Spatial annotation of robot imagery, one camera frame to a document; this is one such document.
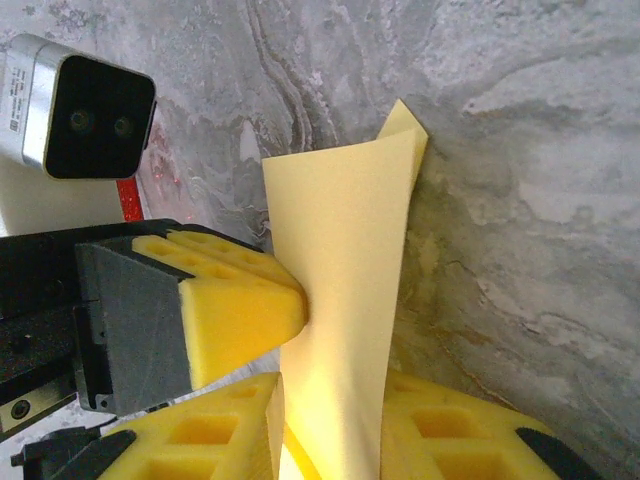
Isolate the yellow paper sheet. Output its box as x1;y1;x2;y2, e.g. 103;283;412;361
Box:
262;98;430;480

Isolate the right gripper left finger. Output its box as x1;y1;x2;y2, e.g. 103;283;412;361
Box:
49;372;286;480

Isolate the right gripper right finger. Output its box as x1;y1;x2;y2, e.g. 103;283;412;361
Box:
379;369;606;480

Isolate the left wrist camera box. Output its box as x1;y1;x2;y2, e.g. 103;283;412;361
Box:
0;32;157;236

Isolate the red glitter microphone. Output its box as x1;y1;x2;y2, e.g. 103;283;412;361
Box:
115;177;152;224

